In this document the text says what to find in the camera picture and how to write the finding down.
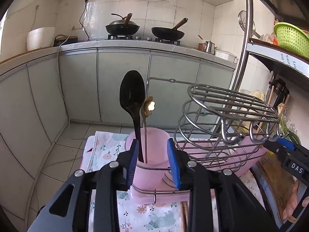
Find green vegetables in bag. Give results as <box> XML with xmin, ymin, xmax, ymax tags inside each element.
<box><xmin>277</xmin><ymin>103</ymin><xmax>301</xmax><ymax>145</ymax></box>

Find black spoon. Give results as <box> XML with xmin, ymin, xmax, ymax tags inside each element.
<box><xmin>119</xmin><ymin>70</ymin><xmax>145</xmax><ymax>162</ymax></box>

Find steel kettle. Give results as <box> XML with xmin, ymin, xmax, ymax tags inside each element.
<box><xmin>203</xmin><ymin>41</ymin><xmax>216</xmax><ymax>55</ymax></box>

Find grey kitchen cabinets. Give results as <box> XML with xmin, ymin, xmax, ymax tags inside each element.
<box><xmin>1</xmin><ymin>48</ymin><xmax>236</xmax><ymax>218</ymax></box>

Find white rice cooker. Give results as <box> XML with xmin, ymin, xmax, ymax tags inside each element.
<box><xmin>26</xmin><ymin>27</ymin><xmax>55</xmax><ymax>51</ymax></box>

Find pink plastic utensil cup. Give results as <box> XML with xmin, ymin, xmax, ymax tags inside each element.
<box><xmin>133</xmin><ymin>127</ymin><xmax>170</xmax><ymax>190</ymax></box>

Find gold flower-shaped spoon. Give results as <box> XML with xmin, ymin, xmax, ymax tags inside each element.
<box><xmin>140</xmin><ymin>96</ymin><xmax>155</xmax><ymax>163</ymax></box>

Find pink plastic drip tray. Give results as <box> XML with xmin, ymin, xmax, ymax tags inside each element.
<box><xmin>129</xmin><ymin>136</ymin><xmax>267</xmax><ymax>204</ymax></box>

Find black wok wooden handle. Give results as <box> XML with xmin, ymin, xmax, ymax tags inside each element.
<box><xmin>151</xmin><ymin>17</ymin><xmax>188</xmax><ymax>41</ymax></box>

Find black wok with lid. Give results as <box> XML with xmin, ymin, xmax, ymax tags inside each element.
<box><xmin>105</xmin><ymin>13</ymin><xmax>140</xmax><ymax>36</ymax></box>

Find green plastic colander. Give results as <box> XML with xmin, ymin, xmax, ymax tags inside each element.
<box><xmin>273</xmin><ymin>22</ymin><xmax>308</xmax><ymax>58</ymax></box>

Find metal shelf rack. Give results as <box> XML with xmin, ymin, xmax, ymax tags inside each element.
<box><xmin>232</xmin><ymin>0</ymin><xmax>308</xmax><ymax>91</ymax></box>

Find person's right hand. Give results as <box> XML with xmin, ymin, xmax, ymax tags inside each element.
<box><xmin>282</xmin><ymin>180</ymin><xmax>300</xmax><ymax>222</ymax></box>

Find metal wire dish rack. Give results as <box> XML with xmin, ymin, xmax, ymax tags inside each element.
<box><xmin>130</xmin><ymin>77</ymin><xmax>290</xmax><ymax>202</ymax></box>

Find floral white tablecloth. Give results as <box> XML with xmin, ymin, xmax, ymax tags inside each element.
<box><xmin>83</xmin><ymin>130</ymin><xmax>266</xmax><ymax>232</ymax></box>

